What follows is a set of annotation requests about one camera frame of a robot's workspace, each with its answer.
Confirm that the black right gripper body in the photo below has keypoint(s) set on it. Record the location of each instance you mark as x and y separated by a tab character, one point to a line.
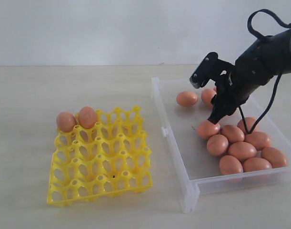
228	97

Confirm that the brown egg placed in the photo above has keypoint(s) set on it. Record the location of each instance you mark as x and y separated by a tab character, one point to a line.
66	121
206	96
87	117

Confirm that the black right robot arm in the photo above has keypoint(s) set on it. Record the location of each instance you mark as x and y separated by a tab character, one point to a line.
254	68

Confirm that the brown egg left cluster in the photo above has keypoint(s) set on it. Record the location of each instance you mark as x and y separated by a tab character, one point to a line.
207	129

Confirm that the brown egg upper middle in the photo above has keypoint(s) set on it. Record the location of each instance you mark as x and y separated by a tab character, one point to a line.
232	133

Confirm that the brown egg far loose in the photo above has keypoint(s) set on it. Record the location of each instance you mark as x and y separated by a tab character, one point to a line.
187	99

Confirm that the brown egg with line mark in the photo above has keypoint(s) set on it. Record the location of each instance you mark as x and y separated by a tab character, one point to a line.
217	145

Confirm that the brown egg centre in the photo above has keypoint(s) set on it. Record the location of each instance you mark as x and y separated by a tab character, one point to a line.
242	151

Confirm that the brown egg right middle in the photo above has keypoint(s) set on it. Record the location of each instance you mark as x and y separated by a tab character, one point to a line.
258	139

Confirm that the brown egg front left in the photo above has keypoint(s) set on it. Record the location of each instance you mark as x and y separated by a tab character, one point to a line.
230	165

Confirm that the brown egg front middle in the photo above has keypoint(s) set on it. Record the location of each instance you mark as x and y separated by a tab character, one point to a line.
256	164

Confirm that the clear plastic bin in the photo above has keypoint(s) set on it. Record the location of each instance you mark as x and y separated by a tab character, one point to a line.
197	170

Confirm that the brown egg front right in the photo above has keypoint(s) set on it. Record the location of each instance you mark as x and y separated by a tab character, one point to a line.
276	157

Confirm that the yellow plastic egg tray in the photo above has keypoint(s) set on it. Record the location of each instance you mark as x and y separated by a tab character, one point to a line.
109	159

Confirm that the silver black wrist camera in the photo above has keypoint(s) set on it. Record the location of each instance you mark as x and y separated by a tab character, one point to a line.
210	68

